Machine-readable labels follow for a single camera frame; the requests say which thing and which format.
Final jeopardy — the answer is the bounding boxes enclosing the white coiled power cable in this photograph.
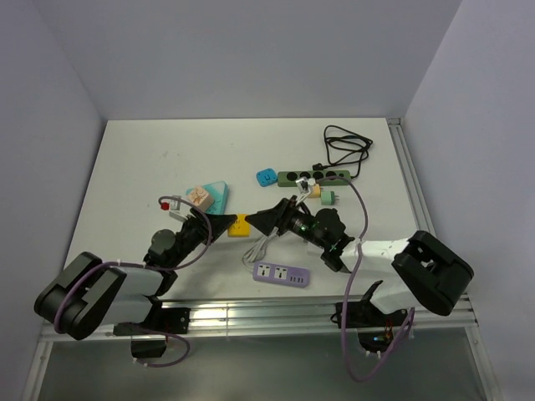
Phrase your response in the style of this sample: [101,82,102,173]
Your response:
[241,233,279,273]

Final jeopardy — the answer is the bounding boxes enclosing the orange small plug adapter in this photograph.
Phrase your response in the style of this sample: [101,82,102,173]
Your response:
[309,184,321,198]

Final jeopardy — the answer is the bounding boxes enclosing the mint green plug adapter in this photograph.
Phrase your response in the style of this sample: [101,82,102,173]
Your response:
[320,190,339,206]

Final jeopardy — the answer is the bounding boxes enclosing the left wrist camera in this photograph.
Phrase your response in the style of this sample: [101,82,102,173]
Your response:
[158,195,187,222]

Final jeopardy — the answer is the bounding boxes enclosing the aluminium front rail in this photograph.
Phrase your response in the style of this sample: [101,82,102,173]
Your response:
[41,292,477,339]

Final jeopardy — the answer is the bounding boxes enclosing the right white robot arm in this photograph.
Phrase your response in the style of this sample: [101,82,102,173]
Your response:
[246,197,475,326]

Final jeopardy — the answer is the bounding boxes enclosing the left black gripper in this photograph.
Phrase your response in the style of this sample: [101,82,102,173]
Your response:
[168,207,237,269]

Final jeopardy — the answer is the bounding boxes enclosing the blue square plug adapter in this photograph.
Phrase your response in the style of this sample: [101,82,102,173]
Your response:
[256,168,278,187]

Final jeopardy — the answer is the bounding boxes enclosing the aluminium side rail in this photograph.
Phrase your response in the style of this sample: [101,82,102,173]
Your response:
[386,117,455,293]

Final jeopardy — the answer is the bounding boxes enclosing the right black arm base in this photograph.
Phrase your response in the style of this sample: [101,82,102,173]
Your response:
[346,280,408,355]

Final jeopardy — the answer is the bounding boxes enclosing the black power cable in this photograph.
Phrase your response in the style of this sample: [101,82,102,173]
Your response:
[311,124,374,179]

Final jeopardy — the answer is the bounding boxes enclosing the purple power strip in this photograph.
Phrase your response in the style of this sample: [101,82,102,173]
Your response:
[252,261,310,288]

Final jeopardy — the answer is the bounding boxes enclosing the pink cube socket adapter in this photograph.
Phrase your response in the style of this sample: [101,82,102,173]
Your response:
[187,186,214,211]

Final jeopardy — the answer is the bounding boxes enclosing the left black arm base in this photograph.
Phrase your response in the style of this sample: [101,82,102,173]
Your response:
[113,297,191,367]

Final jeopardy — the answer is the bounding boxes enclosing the green power strip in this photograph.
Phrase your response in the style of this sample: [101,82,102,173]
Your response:
[277,170,352,187]

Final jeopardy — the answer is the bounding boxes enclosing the teal triangular power strip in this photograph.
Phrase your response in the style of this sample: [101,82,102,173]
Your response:
[186,180,228,215]

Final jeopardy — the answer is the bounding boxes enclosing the yellow cube socket adapter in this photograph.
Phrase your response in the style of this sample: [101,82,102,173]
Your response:
[227,214,251,238]

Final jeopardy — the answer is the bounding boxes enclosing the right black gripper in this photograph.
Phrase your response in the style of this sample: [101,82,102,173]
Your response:
[246,195,329,249]

